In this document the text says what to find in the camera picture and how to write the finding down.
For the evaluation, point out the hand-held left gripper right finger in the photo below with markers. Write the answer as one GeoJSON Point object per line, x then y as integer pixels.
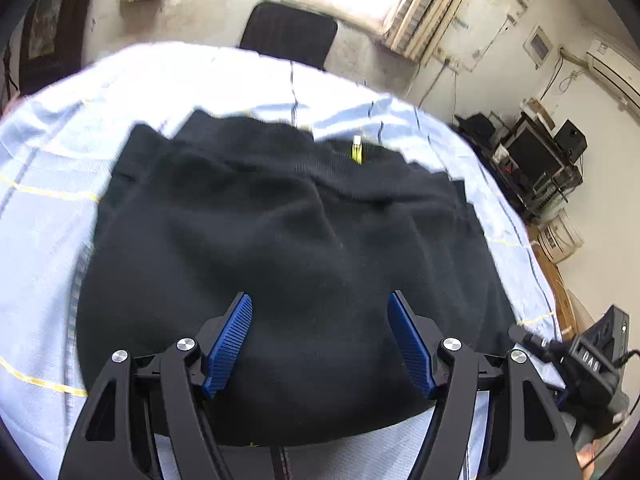
{"type": "Point", "coordinates": [412, 347]}

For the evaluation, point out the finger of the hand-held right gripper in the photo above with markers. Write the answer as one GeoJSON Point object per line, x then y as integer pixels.
{"type": "Point", "coordinates": [530, 341]}

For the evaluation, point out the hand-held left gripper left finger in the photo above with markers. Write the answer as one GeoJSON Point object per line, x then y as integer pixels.
{"type": "Point", "coordinates": [227, 347]}

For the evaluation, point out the black jacket with yellow lining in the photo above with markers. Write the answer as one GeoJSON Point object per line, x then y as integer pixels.
{"type": "Point", "coordinates": [280, 240]}

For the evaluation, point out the person's right hand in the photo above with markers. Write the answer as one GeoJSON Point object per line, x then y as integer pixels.
{"type": "Point", "coordinates": [586, 460]}

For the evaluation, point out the wooden table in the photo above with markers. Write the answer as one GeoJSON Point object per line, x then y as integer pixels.
{"type": "Point", "coordinates": [552, 280]}

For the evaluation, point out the white plastic bucket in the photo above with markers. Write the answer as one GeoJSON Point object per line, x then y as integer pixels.
{"type": "Point", "coordinates": [560, 236]}

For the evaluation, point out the metal equipment rack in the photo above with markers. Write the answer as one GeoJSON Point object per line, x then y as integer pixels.
{"type": "Point", "coordinates": [555, 192]}

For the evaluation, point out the black monitor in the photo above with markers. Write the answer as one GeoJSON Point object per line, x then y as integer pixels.
{"type": "Point", "coordinates": [532, 154]}

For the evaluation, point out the light blue checked bed sheet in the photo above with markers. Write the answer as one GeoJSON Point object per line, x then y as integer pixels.
{"type": "Point", "coordinates": [45, 260]}

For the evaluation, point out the black speaker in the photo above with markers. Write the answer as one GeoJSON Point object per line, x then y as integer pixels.
{"type": "Point", "coordinates": [570, 141]}
{"type": "Point", "coordinates": [475, 130]}

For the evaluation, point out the white air conditioner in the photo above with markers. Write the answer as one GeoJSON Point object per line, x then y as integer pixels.
{"type": "Point", "coordinates": [612, 67]}

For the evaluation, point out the white wall box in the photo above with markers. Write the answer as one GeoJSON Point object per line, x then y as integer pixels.
{"type": "Point", "coordinates": [537, 46]}

